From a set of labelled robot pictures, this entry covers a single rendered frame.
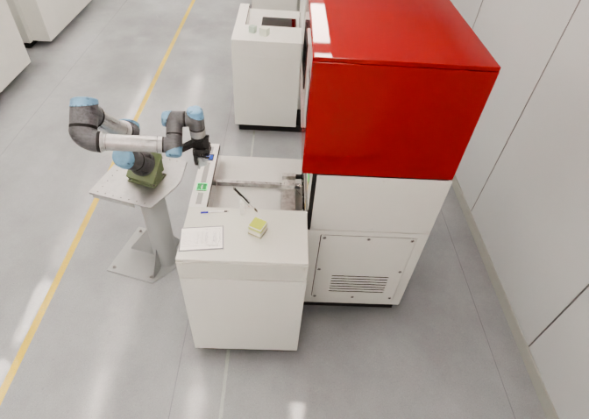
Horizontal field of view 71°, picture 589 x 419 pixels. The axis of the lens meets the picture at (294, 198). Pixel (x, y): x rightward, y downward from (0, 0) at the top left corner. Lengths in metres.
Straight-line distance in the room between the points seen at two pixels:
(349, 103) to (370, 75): 0.15
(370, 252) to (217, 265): 0.94
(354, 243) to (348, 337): 0.75
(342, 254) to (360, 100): 1.03
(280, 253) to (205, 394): 1.08
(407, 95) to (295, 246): 0.86
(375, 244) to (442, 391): 1.01
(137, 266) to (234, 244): 1.35
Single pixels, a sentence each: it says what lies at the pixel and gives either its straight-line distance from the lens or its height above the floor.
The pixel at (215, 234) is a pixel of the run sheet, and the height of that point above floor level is 0.97.
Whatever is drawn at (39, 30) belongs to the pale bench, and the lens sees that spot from 6.48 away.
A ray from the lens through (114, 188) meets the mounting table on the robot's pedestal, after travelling 2.64.
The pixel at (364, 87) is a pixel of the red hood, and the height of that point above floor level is 1.70.
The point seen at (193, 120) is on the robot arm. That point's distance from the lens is 2.02.
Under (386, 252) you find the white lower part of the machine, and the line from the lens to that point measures 2.50.
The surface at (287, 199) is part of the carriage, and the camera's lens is 2.36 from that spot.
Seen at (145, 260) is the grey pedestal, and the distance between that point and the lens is 3.27.
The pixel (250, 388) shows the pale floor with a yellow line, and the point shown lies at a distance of 2.71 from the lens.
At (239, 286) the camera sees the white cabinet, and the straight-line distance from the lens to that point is 2.13.
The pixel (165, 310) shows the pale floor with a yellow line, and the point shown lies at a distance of 3.01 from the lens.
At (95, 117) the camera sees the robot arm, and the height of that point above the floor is 1.45.
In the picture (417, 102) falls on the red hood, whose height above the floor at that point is 1.64.
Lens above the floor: 2.53
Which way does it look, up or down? 44 degrees down
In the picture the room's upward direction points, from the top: 5 degrees clockwise
